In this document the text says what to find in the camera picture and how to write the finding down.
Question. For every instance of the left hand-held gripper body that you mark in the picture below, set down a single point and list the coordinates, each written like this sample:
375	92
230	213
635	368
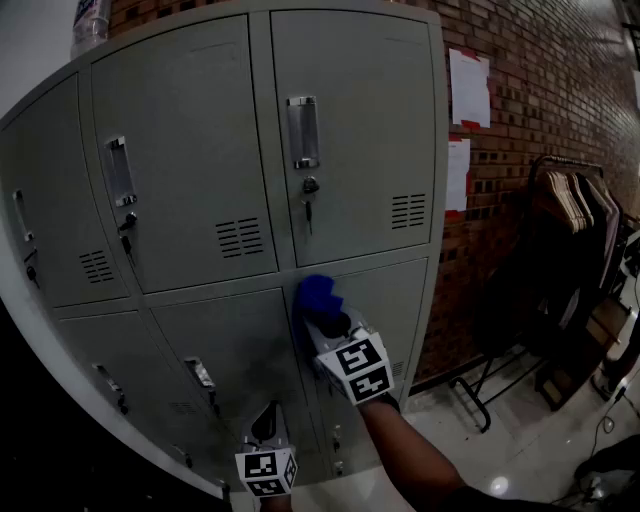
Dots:
262	465

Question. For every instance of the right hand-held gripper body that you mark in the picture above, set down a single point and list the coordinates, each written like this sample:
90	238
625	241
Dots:
360	362

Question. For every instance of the grey metal locker door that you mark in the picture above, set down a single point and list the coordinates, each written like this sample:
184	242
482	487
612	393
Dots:
382	300

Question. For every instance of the blue cloth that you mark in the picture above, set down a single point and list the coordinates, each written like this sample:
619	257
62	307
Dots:
317	295

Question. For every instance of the person's left forearm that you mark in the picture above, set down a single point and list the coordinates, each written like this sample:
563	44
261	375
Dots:
275	505

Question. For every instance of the person's right forearm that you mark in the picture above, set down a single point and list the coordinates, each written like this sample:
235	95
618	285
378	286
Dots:
405	450

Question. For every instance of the grey metal locker cabinet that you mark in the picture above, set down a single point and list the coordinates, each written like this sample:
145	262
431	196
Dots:
262	150

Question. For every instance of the black key in lock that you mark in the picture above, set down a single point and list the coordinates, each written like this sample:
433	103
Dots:
310	186
32	274
122	406
215	400
129	221

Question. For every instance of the white paper sheet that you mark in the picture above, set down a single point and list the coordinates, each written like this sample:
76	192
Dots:
457	175
469	87

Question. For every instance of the brown wooden stand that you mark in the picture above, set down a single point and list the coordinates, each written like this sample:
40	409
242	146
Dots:
595	330

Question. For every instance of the row of wooden hangers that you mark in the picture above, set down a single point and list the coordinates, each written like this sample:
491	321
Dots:
567	200

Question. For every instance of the dark hanging garments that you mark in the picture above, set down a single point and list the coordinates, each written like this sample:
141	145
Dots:
607	225

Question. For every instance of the black clothes rack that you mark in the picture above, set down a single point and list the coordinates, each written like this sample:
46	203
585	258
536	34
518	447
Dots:
560	159

